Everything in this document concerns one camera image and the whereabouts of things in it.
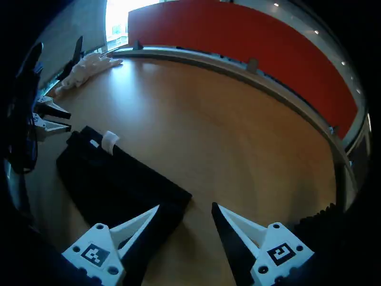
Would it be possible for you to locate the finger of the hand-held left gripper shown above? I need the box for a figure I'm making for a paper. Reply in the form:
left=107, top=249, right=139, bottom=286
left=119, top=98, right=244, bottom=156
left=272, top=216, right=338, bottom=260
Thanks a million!
left=32, top=112, right=72, bottom=143
left=35, top=94, right=72, bottom=120

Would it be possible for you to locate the stack of black towels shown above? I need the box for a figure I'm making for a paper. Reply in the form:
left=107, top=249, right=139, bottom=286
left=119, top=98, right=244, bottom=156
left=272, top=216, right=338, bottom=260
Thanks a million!
left=292, top=203, right=358, bottom=243

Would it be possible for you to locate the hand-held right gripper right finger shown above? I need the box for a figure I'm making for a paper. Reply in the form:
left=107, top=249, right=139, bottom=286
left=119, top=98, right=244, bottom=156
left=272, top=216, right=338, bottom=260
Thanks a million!
left=211, top=202, right=316, bottom=286

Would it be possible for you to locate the heap of white towels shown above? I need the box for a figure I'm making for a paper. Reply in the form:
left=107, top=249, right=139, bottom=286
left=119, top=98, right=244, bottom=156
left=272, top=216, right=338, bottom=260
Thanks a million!
left=54, top=53, right=123, bottom=98

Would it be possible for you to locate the black towel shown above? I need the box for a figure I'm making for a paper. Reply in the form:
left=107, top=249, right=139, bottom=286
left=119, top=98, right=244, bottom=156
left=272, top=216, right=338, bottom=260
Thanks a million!
left=56, top=125, right=193, bottom=236

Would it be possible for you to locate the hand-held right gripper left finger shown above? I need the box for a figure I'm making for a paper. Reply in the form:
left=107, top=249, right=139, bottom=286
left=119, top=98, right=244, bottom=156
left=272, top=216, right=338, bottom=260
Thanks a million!
left=60, top=204, right=161, bottom=286

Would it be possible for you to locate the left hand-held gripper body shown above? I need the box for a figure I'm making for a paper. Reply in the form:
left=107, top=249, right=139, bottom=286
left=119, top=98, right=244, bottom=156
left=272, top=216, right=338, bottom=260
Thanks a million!
left=5, top=41, right=45, bottom=175

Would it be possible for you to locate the red desk screen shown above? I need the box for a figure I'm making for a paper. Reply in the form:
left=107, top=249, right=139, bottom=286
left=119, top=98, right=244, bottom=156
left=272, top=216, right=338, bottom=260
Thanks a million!
left=110, top=0, right=360, bottom=211

